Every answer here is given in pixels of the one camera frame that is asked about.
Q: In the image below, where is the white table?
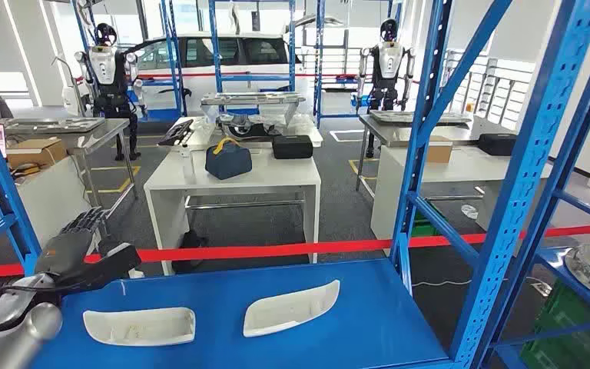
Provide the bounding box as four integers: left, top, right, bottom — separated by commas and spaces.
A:
144, 148, 323, 276
0, 155, 94, 251
370, 145, 553, 243

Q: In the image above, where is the green plastic crate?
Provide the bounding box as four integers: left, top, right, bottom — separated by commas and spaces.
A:
520, 278, 590, 369
410, 199, 447, 238

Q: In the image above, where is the flat silver metal panel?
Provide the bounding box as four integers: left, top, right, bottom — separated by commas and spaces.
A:
3, 117, 106, 135
370, 109, 472, 126

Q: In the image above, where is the cardboard box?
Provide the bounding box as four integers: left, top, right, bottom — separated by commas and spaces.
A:
426, 135, 454, 165
6, 138, 68, 170

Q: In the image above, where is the black hard case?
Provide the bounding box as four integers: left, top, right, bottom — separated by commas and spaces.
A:
272, 135, 314, 161
477, 132, 519, 157

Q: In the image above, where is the plastic wrapped black part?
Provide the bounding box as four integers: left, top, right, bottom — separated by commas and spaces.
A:
216, 112, 321, 146

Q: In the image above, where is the red barrier tape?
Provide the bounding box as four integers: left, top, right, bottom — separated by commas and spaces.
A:
0, 223, 590, 281
137, 71, 357, 81

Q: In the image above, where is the black slotted tray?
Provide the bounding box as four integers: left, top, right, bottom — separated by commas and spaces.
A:
157, 118, 195, 148

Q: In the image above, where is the blue metal shelf rack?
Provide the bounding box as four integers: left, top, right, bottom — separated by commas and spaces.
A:
483, 43, 590, 369
0, 0, 590, 369
70, 0, 189, 122
314, 0, 403, 128
207, 0, 297, 95

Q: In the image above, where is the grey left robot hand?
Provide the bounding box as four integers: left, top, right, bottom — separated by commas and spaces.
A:
35, 206, 124, 298

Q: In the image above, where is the black white humanoid robot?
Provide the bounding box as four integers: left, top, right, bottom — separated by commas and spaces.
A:
75, 22, 147, 162
355, 18, 418, 159

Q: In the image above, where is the white car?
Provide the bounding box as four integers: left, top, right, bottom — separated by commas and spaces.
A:
121, 14, 350, 115

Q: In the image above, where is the white metal railing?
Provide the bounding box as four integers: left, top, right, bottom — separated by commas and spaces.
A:
439, 48, 536, 131

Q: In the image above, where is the clear plastic bottle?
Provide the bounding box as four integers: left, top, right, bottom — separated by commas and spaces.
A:
181, 145, 196, 180

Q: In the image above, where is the black bag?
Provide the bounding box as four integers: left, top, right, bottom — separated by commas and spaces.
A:
171, 230, 210, 275

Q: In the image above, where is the navy bag yellow handle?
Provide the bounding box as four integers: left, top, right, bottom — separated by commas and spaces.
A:
204, 137, 254, 181

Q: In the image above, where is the silver metal panel on stand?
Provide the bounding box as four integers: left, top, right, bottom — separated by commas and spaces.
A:
201, 91, 307, 128

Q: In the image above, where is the white plastic car part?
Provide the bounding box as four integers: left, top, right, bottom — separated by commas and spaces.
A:
81, 307, 197, 347
243, 279, 341, 339

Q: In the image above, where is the black stanchion post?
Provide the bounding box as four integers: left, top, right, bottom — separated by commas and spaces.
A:
98, 239, 142, 280

